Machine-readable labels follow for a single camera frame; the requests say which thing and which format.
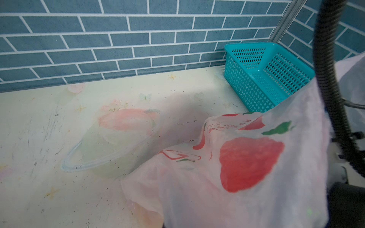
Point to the pink plastic bag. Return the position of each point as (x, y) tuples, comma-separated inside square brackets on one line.
[(251, 170)]

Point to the teal plastic basket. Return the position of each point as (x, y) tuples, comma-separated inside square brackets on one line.
[(264, 74)]

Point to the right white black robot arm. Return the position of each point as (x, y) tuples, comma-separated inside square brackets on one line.
[(346, 203)]

